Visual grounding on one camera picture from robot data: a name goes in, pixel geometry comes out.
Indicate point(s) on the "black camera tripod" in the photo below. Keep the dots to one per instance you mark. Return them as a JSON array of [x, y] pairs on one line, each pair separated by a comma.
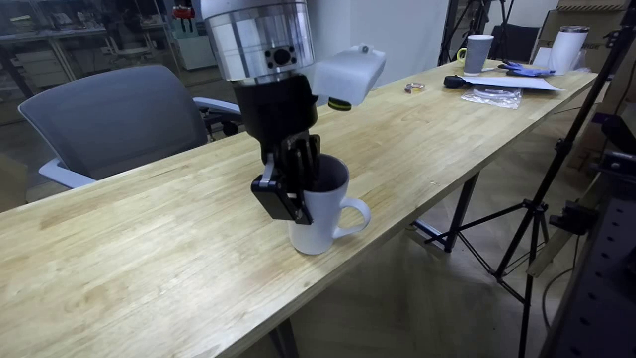
[[564, 150]]

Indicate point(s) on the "background office desk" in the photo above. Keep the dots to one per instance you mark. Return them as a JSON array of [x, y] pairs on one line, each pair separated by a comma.
[[41, 32]]

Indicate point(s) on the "small red background object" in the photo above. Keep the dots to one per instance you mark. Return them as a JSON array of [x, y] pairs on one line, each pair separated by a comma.
[[182, 12]]

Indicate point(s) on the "black background stand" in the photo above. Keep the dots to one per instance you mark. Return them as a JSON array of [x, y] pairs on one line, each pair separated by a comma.
[[454, 26]]

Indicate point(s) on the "white background cabinet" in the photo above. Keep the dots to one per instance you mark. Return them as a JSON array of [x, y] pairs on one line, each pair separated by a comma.
[[196, 52]]

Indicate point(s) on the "grey mesh office chair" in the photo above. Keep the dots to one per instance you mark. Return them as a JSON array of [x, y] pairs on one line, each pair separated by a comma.
[[113, 120]]

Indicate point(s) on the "white paper sheet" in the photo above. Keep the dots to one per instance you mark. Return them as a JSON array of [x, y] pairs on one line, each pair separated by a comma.
[[510, 82]]

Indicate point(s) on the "small metallic item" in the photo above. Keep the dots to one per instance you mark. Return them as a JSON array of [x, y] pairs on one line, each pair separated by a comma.
[[415, 88]]

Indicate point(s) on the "black clamp with tan strip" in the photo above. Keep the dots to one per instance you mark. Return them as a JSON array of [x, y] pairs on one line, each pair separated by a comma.
[[574, 217]]

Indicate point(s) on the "small black object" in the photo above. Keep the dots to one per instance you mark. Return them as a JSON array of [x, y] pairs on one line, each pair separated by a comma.
[[452, 82]]

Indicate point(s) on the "tan cardboard box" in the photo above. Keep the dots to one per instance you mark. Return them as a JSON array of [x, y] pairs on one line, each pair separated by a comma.
[[598, 18]]

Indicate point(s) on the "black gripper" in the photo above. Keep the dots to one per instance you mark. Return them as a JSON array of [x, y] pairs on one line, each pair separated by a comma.
[[280, 110]]

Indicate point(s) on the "blue cloth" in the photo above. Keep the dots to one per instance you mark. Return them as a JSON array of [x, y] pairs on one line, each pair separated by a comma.
[[528, 68]]

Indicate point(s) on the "black table leg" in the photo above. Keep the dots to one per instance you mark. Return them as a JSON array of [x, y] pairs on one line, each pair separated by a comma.
[[286, 339], [460, 211]]

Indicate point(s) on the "black chair back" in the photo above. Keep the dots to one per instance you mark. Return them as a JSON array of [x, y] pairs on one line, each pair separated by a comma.
[[514, 42]]

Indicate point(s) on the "clear plastic bag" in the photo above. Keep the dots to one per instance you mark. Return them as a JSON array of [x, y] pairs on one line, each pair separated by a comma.
[[494, 98]]

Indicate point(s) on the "black perforated breadboard table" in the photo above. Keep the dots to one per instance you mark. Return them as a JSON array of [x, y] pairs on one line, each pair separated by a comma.
[[604, 299]]

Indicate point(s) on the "white ceramic mug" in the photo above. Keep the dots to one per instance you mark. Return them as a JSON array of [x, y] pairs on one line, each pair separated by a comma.
[[325, 225]]

